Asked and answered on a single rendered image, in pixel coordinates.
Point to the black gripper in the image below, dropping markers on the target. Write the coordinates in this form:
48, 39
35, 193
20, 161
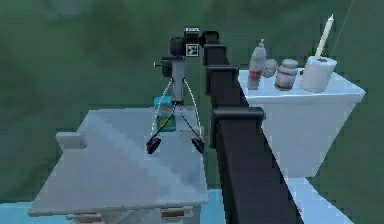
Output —
178, 75

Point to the small white round jar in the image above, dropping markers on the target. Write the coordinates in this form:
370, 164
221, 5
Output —
270, 68

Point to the white candle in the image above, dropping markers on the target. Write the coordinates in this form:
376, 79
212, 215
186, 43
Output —
325, 35

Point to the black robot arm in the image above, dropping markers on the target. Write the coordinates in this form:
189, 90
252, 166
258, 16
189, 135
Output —
246, 160

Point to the white jar with red bands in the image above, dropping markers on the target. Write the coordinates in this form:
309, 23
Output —
286, 76

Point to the grey cabinet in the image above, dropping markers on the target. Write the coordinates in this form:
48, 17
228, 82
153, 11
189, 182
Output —
116, 166

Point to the white toilet paper roll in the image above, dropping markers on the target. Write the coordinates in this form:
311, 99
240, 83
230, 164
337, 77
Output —
316, 75

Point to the white pink spray bottle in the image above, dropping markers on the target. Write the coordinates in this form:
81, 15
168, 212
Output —
256, 68

